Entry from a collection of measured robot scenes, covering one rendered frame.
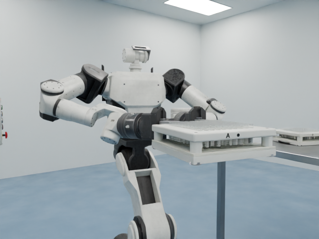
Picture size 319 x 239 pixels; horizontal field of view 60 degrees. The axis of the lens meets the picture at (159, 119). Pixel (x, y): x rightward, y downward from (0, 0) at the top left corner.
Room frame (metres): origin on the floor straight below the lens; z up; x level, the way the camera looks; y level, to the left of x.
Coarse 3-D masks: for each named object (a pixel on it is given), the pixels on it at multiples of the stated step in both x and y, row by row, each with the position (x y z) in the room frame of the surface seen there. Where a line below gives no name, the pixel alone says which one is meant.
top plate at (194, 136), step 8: (152, 128) 0.82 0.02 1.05; (160, 128) 0.76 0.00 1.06; (168, 128) 0.72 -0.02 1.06; (176, 128) 0.72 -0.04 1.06; (184, 128) 0.72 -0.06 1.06; (232, 128) 0.71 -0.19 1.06; (248, 128) 0.71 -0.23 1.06; (256, 128) 0.71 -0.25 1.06; (264, 128) 0.71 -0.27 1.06; (272, 128) 0.71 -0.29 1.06; (176, 136) 0.68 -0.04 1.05; (184, 136) 0.64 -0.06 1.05; (192, 136) 0.61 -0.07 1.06; (200, 136) 0.61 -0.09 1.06; (208, 136) 0.62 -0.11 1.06; (216, 136) 0.63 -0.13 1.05; (224, 136) 0.64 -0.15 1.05; (232, 136) 0.64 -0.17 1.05; (240, 136) 0.65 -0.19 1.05; (248, 136) 0.66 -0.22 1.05; (256, 136) 0.67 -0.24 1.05; (264, 136) 0.69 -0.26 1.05
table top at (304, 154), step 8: (272, 144) 1.63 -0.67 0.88; (280, 144) 1.63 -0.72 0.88; (288, 144) 1.63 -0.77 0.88; (280, 152) 1.40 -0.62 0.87; (288, 152) 1.37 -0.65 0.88; (296, 152) 1.37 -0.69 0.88; (304, 152) 1.37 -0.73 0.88; (312, 152) 1.37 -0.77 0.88; (296, 160) 1.32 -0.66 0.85; (304, 160) 1.29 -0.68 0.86; (312, 160) 1.25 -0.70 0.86
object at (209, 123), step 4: (208, 120) 0.84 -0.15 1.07; (212, 120) 0.85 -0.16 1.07; (188, 124) 0.74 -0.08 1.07; (192, 124) 0.71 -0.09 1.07; (196, 124) 0.72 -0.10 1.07; (200, 124) 0.72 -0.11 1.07; (204, 124) 0.73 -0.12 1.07; (208, 124) 0.72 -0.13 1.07; (212, 124) 0.71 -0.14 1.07; (216, 124) 0.71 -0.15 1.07; (220, 124) 0.72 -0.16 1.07; (224, 124) 0.72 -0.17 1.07; (228, 124) 0.72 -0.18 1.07; (232, 124) 0.71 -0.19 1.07; (236, 124) 0.72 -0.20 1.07
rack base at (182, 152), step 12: (156, 144) 0.79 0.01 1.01; (168, 144) 0.74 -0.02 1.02; (180, 156) 0.66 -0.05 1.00; (192, 156) 0.61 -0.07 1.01; (204, 156) 0.61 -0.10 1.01; (216, 156) 0.63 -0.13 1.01; (228, 156) 0.64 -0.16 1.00; (240, 156) 0.66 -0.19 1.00; (252, 156) 0.67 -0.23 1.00; (264, 156) 0.69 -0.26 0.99
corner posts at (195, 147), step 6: (156, 132) 0.81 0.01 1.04; (156, 138) 0.81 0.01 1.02; (162, 138) 0.81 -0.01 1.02; (264, 138) 0.70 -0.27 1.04; (270, 138) 0.70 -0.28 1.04; (192, 144) 0.61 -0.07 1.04; (198, 144) 0.61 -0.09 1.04; (264, 144) 0.70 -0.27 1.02; (270, 144) 0.70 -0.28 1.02; (192, 150) 0.61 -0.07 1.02; (198, 150) 0.61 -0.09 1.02
